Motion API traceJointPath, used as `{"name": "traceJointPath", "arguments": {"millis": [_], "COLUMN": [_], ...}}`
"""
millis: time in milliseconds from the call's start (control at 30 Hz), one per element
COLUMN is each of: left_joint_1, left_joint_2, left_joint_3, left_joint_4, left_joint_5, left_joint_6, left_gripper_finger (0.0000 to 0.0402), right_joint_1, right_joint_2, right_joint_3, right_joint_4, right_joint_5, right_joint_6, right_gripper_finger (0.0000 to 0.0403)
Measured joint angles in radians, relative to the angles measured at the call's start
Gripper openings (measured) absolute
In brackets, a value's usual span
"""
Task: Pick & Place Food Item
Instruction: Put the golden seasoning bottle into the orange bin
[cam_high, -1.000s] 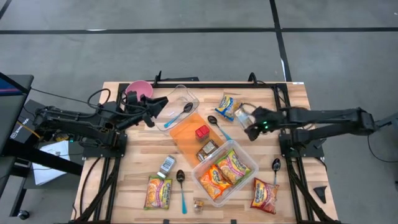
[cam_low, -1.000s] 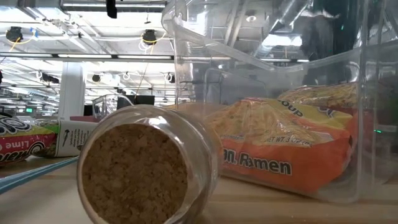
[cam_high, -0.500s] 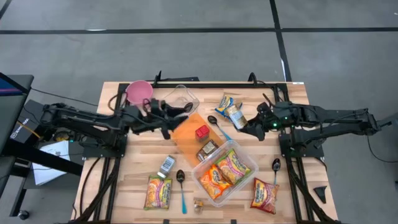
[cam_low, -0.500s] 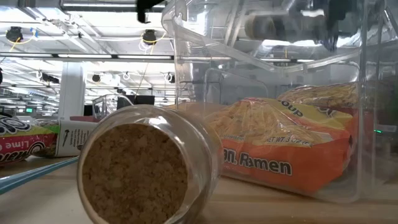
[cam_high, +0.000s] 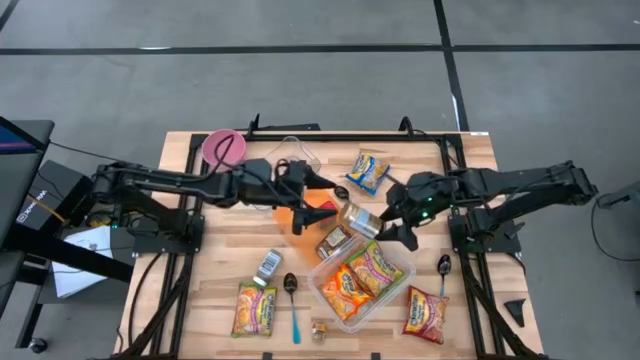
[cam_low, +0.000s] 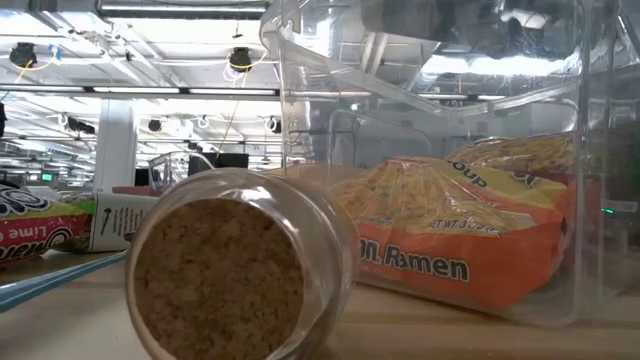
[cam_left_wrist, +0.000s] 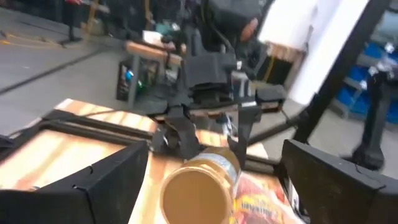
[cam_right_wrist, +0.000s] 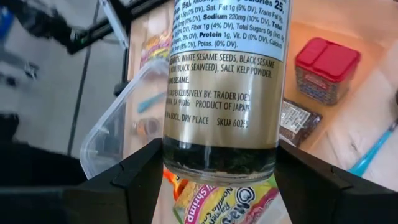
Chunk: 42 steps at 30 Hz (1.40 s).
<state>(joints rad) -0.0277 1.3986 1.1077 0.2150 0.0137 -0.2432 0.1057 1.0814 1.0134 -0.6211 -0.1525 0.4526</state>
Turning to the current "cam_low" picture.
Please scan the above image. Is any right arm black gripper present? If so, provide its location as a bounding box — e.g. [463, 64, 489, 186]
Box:
[435, 0, 531, 56]

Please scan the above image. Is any orange Maruchan ramen pack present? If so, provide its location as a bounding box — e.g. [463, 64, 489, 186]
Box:
[327, 155, 576, 314]

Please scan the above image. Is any white-lidded spice jar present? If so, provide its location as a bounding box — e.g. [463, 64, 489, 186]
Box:
[52, 192, 160, 254]

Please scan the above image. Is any lime chili shrimp ramen pack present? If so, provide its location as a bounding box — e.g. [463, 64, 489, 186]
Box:
[0, 183, 94, 266]

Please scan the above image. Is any black spoon blue handle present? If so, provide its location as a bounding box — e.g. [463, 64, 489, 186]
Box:
[0, 249, 130, 314]

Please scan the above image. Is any large clear plastic container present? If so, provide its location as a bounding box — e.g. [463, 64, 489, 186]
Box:
[259, 0, 640, 329]

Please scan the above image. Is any black ceiling-mounted device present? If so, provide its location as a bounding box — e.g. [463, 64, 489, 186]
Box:
[228, 46, 254, 74]
[9, 42, 39, 69]

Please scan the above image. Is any black background monitor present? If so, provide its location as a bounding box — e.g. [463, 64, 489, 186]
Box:
[187, 152, 250, 178]

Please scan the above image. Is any small clear plastic container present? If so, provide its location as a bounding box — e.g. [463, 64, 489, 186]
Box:
[147, 150, 217, 195]

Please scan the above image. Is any small cork-stoppered glass jar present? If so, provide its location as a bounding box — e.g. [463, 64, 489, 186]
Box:
[123, 167, 360, 360]

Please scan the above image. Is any pink plastic bowl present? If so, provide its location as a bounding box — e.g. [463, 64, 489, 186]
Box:
[112, 185, 162, 197]

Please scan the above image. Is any white building column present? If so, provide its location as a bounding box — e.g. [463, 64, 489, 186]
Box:
[92, 98, 140, 194]

